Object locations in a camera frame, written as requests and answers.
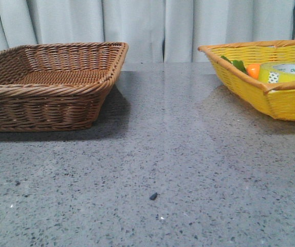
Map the brown wicker basket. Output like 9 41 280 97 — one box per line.
0 42 128 132

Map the orange toy carrot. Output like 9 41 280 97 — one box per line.
221 56 261 79

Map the yellow wicker basket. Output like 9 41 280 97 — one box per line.
198 40 295 121

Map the white pleated curtain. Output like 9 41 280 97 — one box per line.
0 1 295 63

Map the yellow packing tape roll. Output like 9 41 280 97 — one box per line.
258 61 295 83

